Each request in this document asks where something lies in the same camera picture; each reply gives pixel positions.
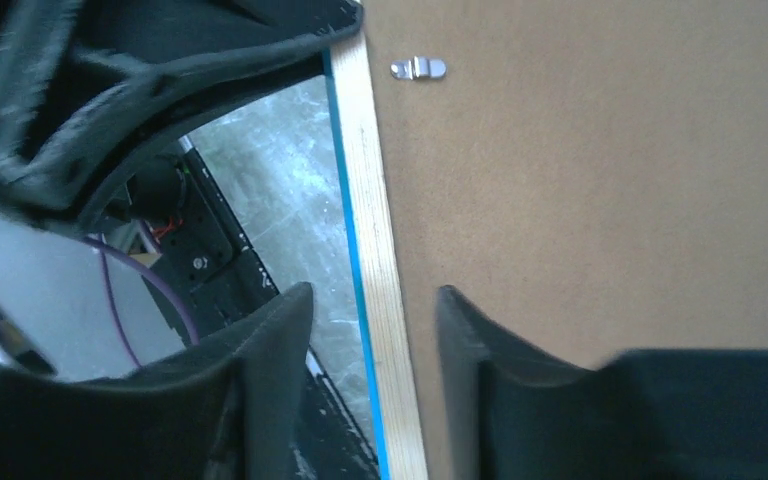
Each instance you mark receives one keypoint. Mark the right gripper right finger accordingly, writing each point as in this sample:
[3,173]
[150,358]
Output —
[515,411]

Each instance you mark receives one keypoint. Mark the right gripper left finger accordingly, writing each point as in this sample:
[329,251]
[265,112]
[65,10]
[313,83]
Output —
[225,408]

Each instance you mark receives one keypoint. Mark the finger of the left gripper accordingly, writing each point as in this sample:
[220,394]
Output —
[89,90]

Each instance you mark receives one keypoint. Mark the brown frame backing board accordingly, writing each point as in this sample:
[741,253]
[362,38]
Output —
[592,174]

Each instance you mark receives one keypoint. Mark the blue wooden picture frame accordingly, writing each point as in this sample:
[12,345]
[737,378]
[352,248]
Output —
[382,321]

